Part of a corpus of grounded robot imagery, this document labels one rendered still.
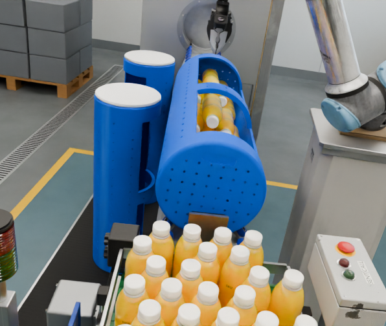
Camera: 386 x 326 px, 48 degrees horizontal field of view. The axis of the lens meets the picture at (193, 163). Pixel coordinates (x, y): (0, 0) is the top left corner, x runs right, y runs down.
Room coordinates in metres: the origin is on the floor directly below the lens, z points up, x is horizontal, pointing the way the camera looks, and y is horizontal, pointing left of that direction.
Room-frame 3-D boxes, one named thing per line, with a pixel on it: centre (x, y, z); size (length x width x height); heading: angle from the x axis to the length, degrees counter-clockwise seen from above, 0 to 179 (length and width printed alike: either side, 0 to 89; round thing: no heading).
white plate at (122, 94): (1.76, 0.31, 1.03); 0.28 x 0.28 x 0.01
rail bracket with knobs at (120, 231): (0.86, 0.14, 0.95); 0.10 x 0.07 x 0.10; 92
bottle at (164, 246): (0.79, 0.05, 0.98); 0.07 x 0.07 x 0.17
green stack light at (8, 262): (0.52, 0.29, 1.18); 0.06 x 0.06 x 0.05
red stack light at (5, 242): (0.52, 0.29, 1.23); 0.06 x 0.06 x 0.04
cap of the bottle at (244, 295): (0.62, -0.13, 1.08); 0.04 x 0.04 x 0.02
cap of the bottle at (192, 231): (0.80, -0.02, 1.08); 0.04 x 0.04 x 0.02
